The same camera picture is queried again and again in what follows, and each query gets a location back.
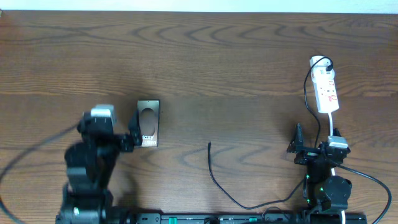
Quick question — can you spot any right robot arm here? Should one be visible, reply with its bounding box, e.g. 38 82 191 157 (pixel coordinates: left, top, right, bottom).
287 124 352 223

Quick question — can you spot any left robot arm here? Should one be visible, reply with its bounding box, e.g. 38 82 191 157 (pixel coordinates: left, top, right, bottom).
55 107 142 224

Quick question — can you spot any black usb charger plug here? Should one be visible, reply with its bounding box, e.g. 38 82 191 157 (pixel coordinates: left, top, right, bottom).
326 62 333 72

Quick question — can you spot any white power strip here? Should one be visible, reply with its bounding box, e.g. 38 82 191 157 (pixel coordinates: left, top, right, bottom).
310 55 339 114

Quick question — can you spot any white power strip cord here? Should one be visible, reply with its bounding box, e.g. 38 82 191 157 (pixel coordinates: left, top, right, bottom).
327 112 346 224

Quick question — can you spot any black charger cable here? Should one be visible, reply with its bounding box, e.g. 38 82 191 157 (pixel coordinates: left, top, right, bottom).
207 141 307 210

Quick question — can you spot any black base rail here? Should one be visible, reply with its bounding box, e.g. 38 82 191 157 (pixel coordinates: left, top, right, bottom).
55 212 368 224

